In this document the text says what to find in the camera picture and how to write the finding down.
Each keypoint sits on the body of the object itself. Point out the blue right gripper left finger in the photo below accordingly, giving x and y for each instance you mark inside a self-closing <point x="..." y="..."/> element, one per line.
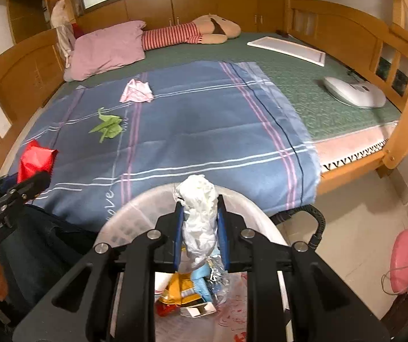
<point x="179" y="215"/>

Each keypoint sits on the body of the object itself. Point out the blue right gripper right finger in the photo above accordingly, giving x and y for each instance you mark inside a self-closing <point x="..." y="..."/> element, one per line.
<point x="223" y="233"/>

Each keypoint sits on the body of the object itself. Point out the white tissue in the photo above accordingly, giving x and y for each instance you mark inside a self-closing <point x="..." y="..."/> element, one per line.
<point x="199" y="199"/>

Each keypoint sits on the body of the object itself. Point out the white mesh trash basket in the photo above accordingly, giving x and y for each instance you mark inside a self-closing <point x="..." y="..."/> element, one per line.
<point x="141" y="213"/>

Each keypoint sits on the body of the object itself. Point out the yellow snack bag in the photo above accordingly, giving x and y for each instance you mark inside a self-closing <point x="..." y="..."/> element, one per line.
<point x="180" y="290"/>

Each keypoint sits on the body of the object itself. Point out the light blue plastic bag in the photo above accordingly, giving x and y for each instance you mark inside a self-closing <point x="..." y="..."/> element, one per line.
<point x="218" y="280"/>

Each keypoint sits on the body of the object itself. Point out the red foil wrapper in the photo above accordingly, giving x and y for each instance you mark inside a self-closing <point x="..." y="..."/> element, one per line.
<point x="164" y="310"/>

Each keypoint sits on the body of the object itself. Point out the green wrapper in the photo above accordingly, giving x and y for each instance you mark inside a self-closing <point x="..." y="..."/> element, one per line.
<point x="109" y="127"/>

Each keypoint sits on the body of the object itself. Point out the pink white plastic bag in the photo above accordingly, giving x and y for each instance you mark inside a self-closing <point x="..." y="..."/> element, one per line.
<point x="137" y="91"/>

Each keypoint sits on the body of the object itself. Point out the light blue paper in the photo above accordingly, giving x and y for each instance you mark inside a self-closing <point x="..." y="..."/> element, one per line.
<point x="199" y="277"/>

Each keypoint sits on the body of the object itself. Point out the white small carton box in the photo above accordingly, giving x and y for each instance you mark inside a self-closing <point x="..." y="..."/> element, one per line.
<point x="198" y="310"/>

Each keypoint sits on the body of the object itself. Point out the blue plaid blanket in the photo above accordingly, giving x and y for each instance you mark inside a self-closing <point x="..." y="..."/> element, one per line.
<point x="227" y="121"/>

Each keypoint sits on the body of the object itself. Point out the green bed mat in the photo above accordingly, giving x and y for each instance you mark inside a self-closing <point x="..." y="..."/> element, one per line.
<point x="300" y="81"/>

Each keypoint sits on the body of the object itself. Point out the pink pillow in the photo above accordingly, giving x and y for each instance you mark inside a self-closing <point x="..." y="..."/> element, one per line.
<point x="104" y="50"/>

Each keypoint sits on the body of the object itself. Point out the white flat board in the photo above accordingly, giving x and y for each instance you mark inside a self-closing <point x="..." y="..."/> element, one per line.
<point x="289" y="48"/>

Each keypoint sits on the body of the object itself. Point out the striped plush doll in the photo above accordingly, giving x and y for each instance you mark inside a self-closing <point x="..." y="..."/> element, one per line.
<point x="206" y="29"/>

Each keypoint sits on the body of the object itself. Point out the white handheld appliance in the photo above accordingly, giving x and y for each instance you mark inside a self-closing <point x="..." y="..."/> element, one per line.
<point x="362" y="95"/>

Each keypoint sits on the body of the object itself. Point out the white plush toy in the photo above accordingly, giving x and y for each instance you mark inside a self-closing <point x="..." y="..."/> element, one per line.
<point x="64" y="29"/>

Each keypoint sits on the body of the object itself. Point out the pink fan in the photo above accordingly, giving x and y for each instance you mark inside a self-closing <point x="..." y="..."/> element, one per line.
<point x="395" y="280"/>

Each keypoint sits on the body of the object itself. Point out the wooden wall cabinets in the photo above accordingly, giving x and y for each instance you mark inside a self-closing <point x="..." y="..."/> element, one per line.
<point x="250" y="15"/>

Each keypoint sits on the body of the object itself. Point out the wooden bed frame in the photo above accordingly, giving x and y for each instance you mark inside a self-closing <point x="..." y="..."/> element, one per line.
<point x="32" y="70"/>

